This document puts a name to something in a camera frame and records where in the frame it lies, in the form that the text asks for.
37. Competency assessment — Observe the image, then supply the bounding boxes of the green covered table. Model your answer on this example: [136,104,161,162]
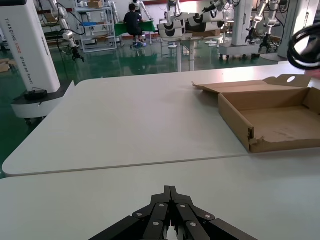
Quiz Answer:
[114,20,155,38]

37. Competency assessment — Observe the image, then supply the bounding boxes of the white robot arm black gripper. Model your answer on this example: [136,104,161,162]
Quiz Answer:
[48,0,86,63]
[259,0,282,53]
[246,0,267,46]

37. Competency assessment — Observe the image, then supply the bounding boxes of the grey work table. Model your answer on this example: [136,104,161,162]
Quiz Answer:
[159,31,226,73]

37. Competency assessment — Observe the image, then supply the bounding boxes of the metal shelf rack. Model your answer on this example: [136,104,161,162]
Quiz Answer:
[74,6,118,54]

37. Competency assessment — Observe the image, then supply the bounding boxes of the white robot column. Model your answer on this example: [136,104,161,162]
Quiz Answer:
[218,0,263,61]

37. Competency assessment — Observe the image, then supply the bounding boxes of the empty open cardboard box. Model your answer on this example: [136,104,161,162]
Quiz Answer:
[191,74,320,154]

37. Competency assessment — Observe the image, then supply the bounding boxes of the flat cardboard pieces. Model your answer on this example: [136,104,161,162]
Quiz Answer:
[0,58,17,73]

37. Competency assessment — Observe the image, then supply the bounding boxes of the wheeled stool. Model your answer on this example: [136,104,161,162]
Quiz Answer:
[131,34,147,50]

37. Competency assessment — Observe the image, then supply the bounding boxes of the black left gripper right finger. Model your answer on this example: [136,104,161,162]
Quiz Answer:
[170,186,216,240]

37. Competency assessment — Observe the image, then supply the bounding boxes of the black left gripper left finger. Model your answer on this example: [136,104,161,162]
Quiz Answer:
[132,186,172,240]

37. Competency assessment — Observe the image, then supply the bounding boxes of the seated person in black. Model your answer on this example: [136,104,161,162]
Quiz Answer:
[123,3,145,42]

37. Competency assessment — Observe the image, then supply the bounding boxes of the white robot pedestal with lettering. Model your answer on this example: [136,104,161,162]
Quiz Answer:
[0,0,76,125]

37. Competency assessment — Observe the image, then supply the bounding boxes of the white pillar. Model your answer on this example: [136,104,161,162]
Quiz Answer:
[277,0,316,60]

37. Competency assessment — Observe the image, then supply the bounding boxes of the white black robot torso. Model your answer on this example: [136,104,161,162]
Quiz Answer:
[157,11,187,40]
[186,9,226,33]

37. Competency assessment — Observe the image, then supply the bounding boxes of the black power cord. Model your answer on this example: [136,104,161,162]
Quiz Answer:
[286,23,320,70]

